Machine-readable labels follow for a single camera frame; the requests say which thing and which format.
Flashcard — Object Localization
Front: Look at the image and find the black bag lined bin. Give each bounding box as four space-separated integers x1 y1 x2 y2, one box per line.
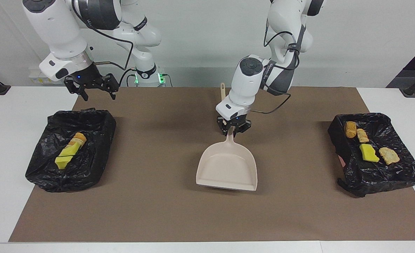
25 108 117 193
328 112 415 198

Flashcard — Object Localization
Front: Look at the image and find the brown paper table mat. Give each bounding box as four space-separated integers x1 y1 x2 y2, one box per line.
9 87 415 243

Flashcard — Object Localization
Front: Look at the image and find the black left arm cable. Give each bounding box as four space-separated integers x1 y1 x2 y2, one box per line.
250 31 301 115

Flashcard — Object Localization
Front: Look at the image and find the white power strip box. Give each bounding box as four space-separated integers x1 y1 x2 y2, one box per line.
29 67 55 85

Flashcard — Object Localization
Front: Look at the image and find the pale yellow foam chunk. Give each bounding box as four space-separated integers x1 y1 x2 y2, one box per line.
378 147 401 166
356 128 370 143

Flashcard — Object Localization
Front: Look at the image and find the yellow sponge piece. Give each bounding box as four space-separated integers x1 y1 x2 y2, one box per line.
55 153 75 170
66 142 83 157

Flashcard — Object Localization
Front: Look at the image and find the beige plastic dustpan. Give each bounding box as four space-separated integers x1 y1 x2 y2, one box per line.
196 130 258 192

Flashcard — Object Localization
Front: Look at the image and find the tan layered foam chunk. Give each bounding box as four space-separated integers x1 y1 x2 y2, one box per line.
69 132 87 147

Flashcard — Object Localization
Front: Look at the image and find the black right base cable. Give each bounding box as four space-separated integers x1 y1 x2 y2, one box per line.
118 68 137 87

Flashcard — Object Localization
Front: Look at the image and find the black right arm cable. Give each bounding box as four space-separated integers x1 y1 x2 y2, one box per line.
71 0 135 71

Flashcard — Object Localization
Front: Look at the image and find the green and yellow sponge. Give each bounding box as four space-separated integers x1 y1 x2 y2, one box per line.
359 143 380 163

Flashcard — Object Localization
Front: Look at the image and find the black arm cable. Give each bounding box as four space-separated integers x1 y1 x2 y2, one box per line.
71 0 135 71
250 31 301 115

